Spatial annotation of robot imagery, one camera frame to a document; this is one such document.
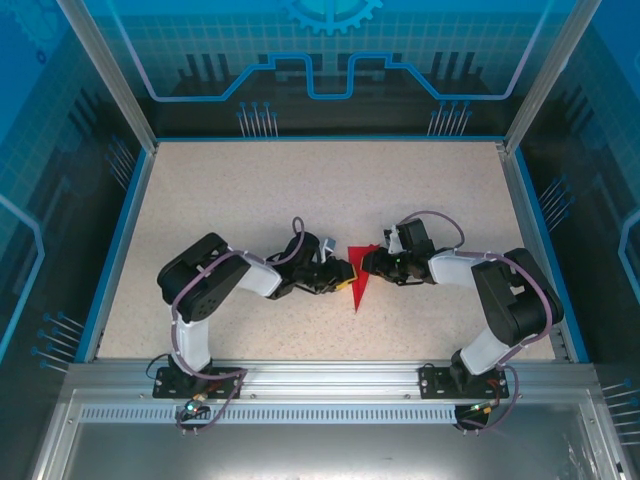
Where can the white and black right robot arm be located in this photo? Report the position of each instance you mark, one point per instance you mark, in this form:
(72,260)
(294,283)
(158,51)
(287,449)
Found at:
(515,300)

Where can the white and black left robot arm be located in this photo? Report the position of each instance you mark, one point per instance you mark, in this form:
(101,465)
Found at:
(205,285)

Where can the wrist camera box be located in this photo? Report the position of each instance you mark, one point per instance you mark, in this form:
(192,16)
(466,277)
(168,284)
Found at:
(328,247)
(392,240)

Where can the blue table edge frame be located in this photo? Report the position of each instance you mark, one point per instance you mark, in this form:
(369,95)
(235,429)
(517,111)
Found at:
(330,137)

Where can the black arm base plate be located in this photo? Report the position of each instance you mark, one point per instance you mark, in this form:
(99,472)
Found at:
(165,387)
(431,382)

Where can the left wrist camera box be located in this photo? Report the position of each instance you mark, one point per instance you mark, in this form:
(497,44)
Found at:
(328,247)

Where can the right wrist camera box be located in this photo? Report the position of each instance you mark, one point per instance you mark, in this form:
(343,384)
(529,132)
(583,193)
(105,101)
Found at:
(392,240)

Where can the shiny metal tray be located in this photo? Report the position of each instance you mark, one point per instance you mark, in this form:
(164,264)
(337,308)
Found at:
(320,455)

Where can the aluminium frame post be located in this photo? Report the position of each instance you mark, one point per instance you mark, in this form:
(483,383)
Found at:
(116,75)
(547,75)

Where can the aluminium mounting rail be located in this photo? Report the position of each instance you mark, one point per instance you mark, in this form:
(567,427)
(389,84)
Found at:
(330,380)

